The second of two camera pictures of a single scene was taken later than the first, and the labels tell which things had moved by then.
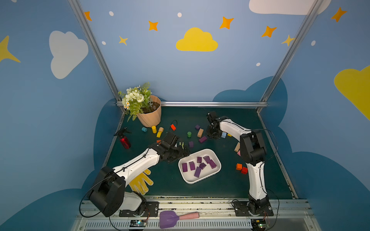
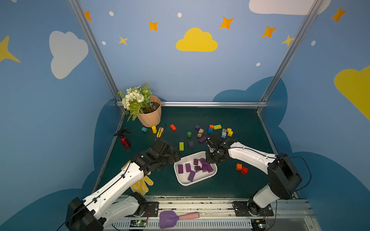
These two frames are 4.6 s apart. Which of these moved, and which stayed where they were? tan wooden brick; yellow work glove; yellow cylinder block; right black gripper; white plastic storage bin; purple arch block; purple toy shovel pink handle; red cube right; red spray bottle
Moved: right black gripper; purple arch block; white plastic storage bin
Stayed: red spray bottle; tan wooden brick; purple toy shovel pink handle; yellow cylinder block; yellow work glove; red cube right
